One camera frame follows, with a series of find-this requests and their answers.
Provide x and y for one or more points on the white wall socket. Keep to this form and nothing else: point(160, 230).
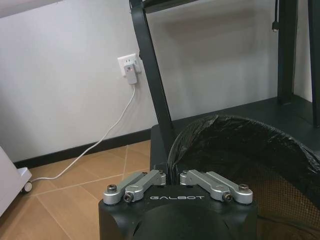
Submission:
point(123, 62)

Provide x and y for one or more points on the white wheeled cabinet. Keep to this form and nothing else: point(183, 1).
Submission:
point(10, 180)

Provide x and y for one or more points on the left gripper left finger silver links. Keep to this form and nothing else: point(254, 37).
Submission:
point(136, 185)

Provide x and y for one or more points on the white plug adapter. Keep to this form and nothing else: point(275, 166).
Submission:
point(131, 73)

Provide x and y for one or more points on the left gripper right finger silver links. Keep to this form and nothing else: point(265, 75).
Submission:
point(215, 186)

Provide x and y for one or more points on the black plastic bin liner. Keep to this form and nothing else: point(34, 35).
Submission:
point(232, 140)

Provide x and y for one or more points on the black metal furniture frame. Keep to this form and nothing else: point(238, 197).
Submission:
point(151, 75)

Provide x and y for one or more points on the mesh trash bin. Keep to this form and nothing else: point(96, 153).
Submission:
point(287, 205)

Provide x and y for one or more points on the black skirting board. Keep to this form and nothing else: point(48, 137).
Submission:
point(75, 152)

